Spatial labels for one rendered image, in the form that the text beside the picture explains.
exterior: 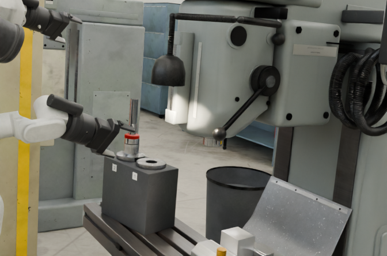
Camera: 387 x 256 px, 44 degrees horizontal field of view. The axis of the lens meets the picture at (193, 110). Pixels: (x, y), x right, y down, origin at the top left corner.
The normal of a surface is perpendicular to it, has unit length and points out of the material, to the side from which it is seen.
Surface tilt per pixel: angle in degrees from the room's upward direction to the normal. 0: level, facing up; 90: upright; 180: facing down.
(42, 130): 117
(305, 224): 63
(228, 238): 90
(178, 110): 90
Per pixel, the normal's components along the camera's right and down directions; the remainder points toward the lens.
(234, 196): -0.20, 0.21
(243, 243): 0.59, 0.18
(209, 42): -0.47, 0.11
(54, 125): 0.41, 0.61
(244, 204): 0.02, 0.22
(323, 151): -0.83, 0.02
